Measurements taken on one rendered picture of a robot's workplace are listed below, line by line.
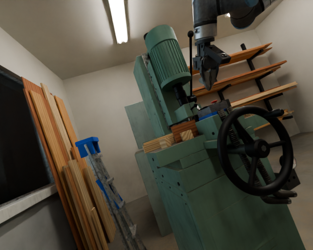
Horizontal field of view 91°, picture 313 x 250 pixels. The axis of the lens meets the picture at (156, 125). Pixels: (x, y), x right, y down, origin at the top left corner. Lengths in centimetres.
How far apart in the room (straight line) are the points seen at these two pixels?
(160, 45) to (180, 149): 55
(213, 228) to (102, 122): 282
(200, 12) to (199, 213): 76
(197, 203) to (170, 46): 74
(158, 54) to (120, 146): 246
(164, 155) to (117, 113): 266
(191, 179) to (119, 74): 306
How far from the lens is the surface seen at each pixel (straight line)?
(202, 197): 69
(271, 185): 63
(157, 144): 76
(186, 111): 80
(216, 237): 77
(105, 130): 320
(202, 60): 71
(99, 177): 143
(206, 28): 71
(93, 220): 201
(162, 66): 86
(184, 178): 65
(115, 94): 332
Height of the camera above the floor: 95
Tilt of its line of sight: 5 degrees up
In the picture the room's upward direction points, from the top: 19 degrees counter-clockwise
